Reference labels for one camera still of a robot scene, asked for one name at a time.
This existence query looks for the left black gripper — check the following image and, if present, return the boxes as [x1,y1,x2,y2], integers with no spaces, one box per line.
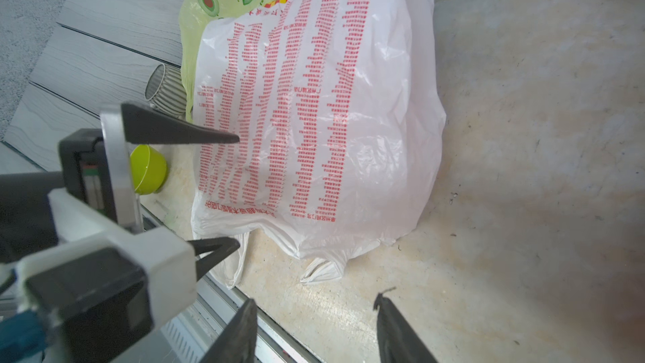
[58,102,240,281]

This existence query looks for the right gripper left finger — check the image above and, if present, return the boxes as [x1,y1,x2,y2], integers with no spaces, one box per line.
[200,299,258,363]

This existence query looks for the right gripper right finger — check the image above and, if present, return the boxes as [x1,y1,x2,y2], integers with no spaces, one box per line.
[374,292,438,363]

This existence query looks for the white plastic bag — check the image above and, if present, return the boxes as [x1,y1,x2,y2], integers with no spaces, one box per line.
[191,0,446,284]

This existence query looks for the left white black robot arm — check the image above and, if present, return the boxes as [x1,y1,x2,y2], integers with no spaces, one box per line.
[1,103,240,262]

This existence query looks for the lime green plastic cup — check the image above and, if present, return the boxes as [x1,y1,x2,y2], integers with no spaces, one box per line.
[130,145,168,195]

